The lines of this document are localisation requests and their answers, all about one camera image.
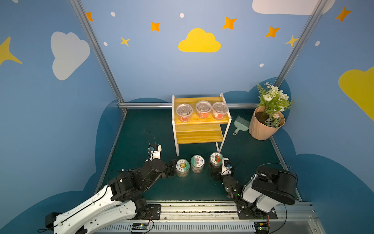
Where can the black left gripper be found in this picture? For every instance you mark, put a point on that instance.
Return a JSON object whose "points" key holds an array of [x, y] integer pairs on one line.
{"points": [[169, 168]]}

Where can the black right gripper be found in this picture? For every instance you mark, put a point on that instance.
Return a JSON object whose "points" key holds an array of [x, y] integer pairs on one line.
{"points": [[220, 171]]}

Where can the sunflower label seed jar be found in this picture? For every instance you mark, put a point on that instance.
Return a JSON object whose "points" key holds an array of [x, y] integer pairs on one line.
{"points": [[182, 167]]}

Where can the tomato label seed jar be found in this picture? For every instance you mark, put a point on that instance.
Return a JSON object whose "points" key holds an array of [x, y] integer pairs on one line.
{"points": [[215, 160]]}

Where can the pink flower label seed jar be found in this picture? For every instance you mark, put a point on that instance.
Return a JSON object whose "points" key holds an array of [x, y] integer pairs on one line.
{"points": [[197, 164]]}

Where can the clear lid seed container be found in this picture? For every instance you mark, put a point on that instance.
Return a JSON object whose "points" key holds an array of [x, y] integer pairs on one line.
{"points": [[219, 110], [203, 109], [184, 112]]}

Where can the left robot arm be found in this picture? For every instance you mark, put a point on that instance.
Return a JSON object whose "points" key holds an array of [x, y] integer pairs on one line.
{"points": [[121, 199]]}

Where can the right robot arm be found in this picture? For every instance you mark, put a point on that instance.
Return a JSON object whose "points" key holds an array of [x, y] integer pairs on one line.
{"points": [[266, 189]]}

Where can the mint green hand brush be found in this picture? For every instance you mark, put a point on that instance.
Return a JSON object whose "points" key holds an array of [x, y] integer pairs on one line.
{"points": [[241, 125]]}

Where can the right circuit board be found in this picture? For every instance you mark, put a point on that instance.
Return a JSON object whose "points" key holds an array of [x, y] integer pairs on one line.
{"points": [[261, 228]]}

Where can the circuit board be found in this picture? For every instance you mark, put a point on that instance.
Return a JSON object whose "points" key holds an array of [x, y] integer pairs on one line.
{"points": [[140, 227], [261, 228]]}

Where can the pink ribbed flower pot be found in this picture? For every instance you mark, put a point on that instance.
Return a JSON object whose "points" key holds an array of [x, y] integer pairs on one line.
{"points": [[259, 130]]}

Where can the left circuit board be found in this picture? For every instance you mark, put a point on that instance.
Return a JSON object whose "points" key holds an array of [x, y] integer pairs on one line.
{"points": [[140, 227]]}

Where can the white flower plant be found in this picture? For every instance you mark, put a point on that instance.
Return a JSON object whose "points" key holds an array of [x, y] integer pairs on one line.
{"points": [[275, 102]]}

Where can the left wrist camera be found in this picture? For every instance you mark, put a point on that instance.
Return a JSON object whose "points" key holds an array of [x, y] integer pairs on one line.
{"points": [[155, 151]]}

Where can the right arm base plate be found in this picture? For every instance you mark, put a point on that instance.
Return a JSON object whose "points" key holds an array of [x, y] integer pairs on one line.
{"points": [[252, 212]]}

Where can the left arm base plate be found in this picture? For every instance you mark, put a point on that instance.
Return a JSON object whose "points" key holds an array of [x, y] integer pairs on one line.
{"points": [[153, 212]]}

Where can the aluminium front rail base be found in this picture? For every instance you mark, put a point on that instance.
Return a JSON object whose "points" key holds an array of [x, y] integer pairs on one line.
{"points": [[220, 217]]}

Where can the white frame wooden shelf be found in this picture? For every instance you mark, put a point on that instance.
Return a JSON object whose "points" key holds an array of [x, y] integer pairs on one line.
{"points": [[198, 130]]}

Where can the aluminium back rail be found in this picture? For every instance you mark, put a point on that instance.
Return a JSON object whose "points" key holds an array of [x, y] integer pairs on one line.
{"points": [[142, 105]]}

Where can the left aluminium corner post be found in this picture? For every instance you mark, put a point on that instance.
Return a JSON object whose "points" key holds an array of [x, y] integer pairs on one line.
{"points": [[85, 23]]}

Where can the aluminium corner post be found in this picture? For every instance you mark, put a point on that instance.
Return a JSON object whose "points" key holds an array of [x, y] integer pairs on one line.
{"points": [[85, 23], [303, 37]]}

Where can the right aluminium corner post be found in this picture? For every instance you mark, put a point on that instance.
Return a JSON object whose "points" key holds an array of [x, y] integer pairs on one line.
{"points": [[303, 37]]}

